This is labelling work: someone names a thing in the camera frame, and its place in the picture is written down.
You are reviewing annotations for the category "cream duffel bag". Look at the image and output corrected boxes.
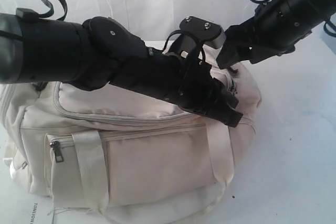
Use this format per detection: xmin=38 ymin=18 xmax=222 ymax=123
xmin=0 ymin=39 xmax=263 ymax=224

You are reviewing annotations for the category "white printed paper sheet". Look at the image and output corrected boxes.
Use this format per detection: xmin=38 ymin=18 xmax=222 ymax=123
xmin=12 ymin=198 xmax=54 ymax=224

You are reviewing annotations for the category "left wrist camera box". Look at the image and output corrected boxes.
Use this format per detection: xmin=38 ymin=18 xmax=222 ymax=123
xmin=169 ymin=16 xmax=226 ymax=54

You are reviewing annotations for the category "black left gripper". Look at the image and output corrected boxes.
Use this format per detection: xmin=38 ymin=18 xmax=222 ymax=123
xmin=109 ymin=50 xmax=243 ymax=127

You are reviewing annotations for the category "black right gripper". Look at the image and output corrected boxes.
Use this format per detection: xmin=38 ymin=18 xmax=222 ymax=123
xmin=217 ymin=0 xmax=326 ymax=69

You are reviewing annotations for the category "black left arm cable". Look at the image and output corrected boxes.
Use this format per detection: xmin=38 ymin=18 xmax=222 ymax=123
xmin=39 ymin=0 xmax=68 ymax=22

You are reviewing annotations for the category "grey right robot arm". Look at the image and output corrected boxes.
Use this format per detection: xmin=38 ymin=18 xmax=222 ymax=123
xmin=216 ymin=0 xmax=335 ymax=69

